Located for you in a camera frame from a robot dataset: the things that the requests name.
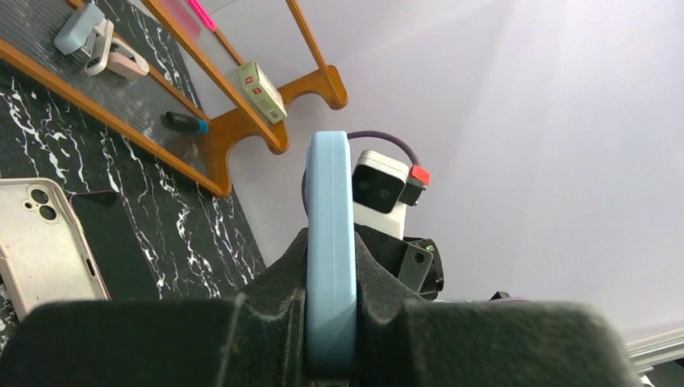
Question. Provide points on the white red cardboard box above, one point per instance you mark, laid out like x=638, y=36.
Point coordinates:
x=261, y=92

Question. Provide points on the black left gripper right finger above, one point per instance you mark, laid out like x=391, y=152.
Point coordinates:
x=404, y=340

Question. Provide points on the light blue small stapler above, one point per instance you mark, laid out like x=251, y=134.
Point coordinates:
x=89, y=34

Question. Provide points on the orange wooden shelf rack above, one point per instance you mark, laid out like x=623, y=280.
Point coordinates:
x=135, y=109

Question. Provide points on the phone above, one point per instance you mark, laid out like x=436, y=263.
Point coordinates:
x=331, y=304

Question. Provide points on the purple edged smartphone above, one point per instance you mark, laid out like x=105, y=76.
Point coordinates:
x=124, y=267

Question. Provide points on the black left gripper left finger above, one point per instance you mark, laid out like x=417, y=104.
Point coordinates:
x=255, y=338

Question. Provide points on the pink pen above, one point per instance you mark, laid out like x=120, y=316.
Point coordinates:
x=204, y=16

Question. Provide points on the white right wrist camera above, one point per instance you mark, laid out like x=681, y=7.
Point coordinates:
x=383, y=189

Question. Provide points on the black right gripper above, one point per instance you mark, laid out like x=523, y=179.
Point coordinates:
x=415, y=262

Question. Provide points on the black blue marker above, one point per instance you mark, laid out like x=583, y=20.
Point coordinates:
x=185, y=123

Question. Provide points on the beige pink phone case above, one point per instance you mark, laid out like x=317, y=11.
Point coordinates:
x=45, y=256

